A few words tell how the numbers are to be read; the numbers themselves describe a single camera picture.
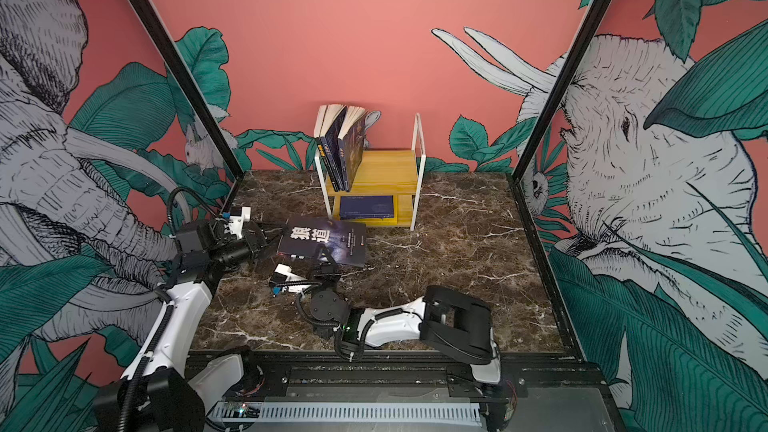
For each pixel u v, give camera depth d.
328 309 0.54
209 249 0.63
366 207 1.01
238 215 0.72
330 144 0.76
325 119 0.78
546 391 0.73
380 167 0.95
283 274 0.63
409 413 0.70
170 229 0.59
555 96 0.95
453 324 0.50
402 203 1.04
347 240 0.75
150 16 0.78
